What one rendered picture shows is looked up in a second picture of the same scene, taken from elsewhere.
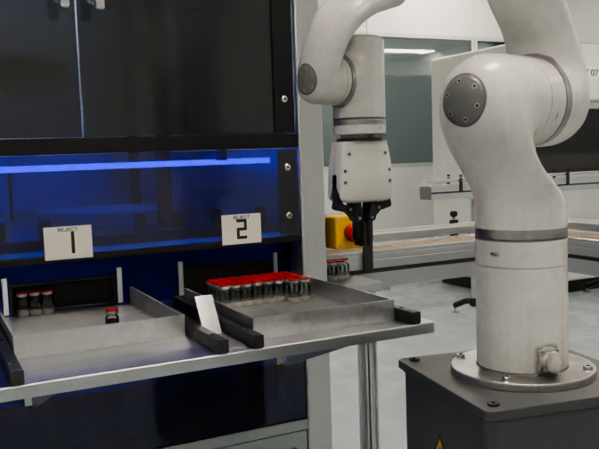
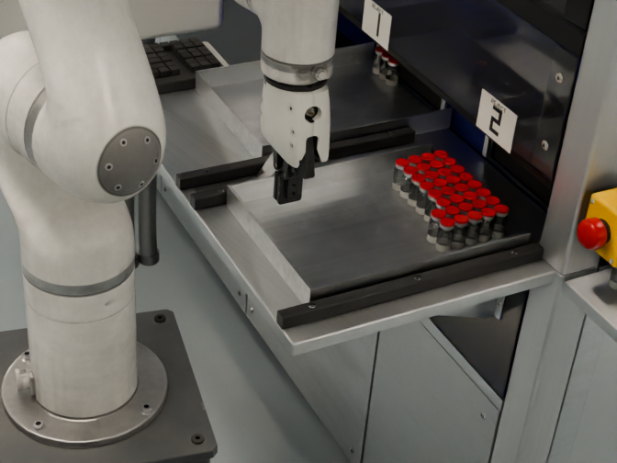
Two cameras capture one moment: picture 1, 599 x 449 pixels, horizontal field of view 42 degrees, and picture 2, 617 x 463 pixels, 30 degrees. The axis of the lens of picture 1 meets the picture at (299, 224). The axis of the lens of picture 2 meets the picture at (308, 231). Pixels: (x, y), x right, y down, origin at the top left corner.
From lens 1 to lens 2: 189 cm
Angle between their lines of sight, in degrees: 84
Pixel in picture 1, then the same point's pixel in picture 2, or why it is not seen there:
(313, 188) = (580, 130)
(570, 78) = (39, 123)
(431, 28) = not seen: outside the picture
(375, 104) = (267, 39)
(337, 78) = not seen: outside the picture
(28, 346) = (200, 85)
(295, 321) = (248, 220)
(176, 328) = (257, 152)
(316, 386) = (519, 378)
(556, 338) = (32, 367)
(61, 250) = (371, 27)
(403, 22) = not seen: outside the picture
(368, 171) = (274, 117)
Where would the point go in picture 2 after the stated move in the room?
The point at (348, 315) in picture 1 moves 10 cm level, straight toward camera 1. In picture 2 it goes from (278, 261) to (203, 254)
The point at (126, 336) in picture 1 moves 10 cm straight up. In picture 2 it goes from (235, 129) to (238, 71)
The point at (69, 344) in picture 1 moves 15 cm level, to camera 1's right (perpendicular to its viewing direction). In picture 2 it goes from (213, 104) to (207, 152)
